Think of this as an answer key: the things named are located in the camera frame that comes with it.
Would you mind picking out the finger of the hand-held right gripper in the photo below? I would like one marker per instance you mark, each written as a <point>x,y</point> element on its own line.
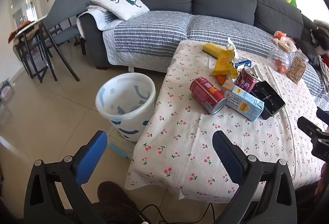
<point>308,126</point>
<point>322,113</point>

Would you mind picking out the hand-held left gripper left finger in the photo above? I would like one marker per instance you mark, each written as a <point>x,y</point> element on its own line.
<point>93,153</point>

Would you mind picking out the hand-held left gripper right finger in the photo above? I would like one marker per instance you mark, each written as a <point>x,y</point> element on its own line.
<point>227,153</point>

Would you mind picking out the white patterned trash bin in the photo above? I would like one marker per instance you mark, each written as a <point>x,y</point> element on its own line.
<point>120,121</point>

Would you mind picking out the black box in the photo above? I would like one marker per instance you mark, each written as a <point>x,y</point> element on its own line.
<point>268,99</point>

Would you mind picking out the light blue drink carton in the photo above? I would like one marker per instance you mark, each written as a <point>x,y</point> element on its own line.
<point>244,103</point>

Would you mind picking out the small beige box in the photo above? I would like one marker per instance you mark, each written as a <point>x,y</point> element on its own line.
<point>228,85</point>

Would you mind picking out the dark red drink can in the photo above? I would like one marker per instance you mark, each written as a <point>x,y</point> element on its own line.
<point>245,81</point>

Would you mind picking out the orange carrot toy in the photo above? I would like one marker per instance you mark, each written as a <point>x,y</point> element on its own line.
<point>221,79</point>

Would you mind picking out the blue and white box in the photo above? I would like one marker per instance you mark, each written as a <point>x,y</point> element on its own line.
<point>243,62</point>

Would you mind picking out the yellow foil snack wrapper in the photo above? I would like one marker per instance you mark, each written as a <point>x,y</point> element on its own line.
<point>224,61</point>

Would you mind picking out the yellow sponge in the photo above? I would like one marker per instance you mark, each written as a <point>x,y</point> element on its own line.
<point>212,48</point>

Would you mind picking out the cherry print tablecloth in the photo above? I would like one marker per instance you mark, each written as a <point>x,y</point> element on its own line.
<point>185,136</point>

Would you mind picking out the clear snack container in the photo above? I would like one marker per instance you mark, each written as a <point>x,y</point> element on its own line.
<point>297,67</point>

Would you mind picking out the orange fruit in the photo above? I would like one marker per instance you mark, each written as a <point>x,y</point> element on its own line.
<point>282,69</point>
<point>278,62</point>

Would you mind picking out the glass jar with wooden lid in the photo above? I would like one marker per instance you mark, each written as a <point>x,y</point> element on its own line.
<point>279,55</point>

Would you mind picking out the dark clothes pile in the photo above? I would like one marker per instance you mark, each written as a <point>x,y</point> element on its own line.
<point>318,36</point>

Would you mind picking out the orange snack bag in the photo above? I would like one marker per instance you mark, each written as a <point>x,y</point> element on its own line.
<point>280,36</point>

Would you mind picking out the white quilted armrest cover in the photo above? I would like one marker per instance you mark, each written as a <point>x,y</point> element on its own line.
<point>99,19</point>

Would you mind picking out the grey striped quilt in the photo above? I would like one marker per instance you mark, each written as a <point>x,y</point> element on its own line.
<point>154,31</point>

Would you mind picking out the black-legged side table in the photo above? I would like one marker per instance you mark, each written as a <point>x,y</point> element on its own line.
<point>28,28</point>

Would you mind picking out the white deer print pillow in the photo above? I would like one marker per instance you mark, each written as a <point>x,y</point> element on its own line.
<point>120,3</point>

